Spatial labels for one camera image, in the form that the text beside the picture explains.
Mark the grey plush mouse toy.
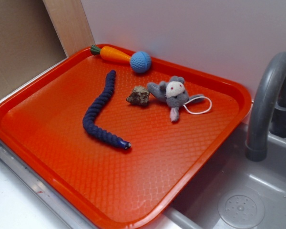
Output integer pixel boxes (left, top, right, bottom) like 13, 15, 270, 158
147, 76, 213, 123

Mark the orange toy carrot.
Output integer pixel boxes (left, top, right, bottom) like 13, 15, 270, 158
90, 45, 131, 63

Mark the brown cardboard panel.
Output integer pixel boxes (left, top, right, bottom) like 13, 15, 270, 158
0, 0, 66, 100

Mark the blue dimpled ball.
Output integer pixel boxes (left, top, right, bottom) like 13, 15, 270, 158
130, 51, 152, 73

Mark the grey plastic faucet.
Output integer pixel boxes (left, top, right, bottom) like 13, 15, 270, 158
245, 52, 286, 162

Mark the dark blue twisted rope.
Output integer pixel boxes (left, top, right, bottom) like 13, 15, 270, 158
82, 69, 132, 152

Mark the orange plastic tray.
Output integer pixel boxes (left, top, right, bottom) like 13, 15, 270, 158
0, 49, 251, 229

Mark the grey plastic sink basin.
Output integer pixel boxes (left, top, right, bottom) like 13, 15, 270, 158
165, 125, 286, 229

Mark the light wooden post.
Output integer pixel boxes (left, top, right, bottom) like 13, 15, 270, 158
43, 0, 95, 57

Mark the brown rough rock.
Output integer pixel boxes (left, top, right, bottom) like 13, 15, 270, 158
126, 85, 150, 106

